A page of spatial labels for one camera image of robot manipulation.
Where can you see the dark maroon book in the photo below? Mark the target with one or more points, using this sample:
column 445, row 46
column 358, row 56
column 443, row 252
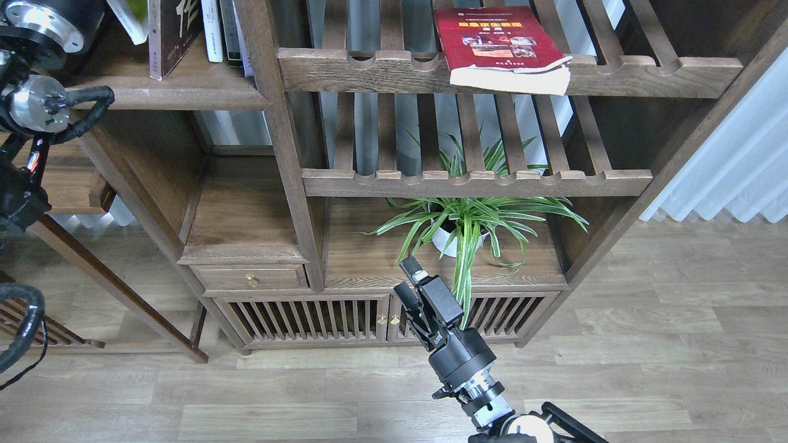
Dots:
column 174, row 26

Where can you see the wooden side table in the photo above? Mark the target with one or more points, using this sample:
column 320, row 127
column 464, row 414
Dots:
column 106, row 255

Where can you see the yellow green book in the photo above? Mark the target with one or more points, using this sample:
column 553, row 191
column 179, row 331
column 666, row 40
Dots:
column 133, row 15

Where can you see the green spider plant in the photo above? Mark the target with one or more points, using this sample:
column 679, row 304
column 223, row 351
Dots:
column 507, row 215

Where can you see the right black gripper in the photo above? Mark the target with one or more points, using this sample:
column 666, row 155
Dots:
column 460, row 358

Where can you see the thin white upright book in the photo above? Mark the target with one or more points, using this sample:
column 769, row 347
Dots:
column 244, row 55

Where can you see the white curtain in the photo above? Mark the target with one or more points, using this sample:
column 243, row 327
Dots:
column 740, row 172

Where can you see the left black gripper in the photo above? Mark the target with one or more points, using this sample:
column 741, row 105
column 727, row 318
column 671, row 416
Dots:
column 70, row 26

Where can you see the dark green upright book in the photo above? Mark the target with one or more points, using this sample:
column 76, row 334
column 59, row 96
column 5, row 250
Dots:
column 230, row 30

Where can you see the brass drawer knob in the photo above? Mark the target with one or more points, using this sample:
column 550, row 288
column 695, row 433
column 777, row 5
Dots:
column 252, row 281

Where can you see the wooden slatted chair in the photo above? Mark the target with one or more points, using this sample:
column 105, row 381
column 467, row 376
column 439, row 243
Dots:
column 59, row 337

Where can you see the red book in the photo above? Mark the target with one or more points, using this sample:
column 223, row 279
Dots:
column 501, row 48

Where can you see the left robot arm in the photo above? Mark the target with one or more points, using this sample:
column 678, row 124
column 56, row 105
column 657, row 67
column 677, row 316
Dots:
column 37, row 111

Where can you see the dark wooden bookshelf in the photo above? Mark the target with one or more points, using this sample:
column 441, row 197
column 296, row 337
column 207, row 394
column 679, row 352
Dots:
column 343, row 113

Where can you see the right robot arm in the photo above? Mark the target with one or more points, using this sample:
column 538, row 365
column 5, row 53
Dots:
column 496, row 421

